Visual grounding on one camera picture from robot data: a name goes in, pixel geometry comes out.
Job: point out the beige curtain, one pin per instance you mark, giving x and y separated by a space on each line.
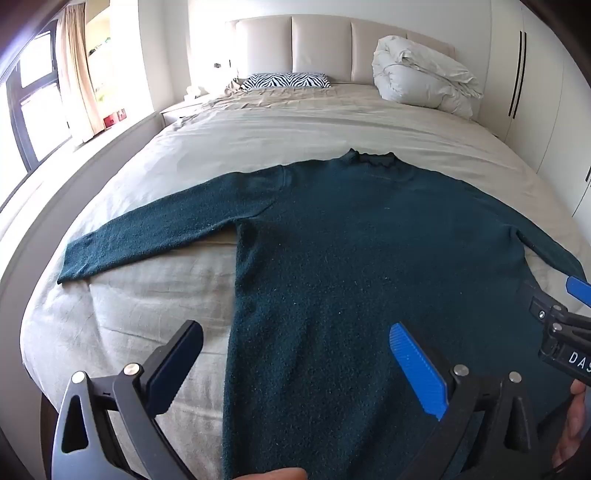
78 78

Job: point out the red box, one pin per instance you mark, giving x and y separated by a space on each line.
113 120

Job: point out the person's right hand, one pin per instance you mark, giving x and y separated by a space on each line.
577 424

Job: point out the person's left hand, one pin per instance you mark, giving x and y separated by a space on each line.
277 474

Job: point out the zebra print pillow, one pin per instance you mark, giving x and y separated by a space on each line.
286 81

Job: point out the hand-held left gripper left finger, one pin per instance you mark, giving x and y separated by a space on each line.
178 357

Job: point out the white nightstand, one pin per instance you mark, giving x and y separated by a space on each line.
184 110

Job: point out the beige bed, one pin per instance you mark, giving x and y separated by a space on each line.
258 134

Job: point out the white rolled duvet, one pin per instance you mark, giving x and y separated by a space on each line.
415 74

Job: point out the dark green knit sweater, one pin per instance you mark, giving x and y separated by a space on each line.
351 258

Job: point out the white wardrobe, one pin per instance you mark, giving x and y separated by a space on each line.
549 92

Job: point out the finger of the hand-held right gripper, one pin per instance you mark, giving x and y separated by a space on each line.
547 307
581 290

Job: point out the beige upholstered headboard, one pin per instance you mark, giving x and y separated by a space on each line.
323 44

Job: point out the dark framed window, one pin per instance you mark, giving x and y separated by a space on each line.
32 106

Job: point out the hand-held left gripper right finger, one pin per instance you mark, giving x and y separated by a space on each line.
418 369

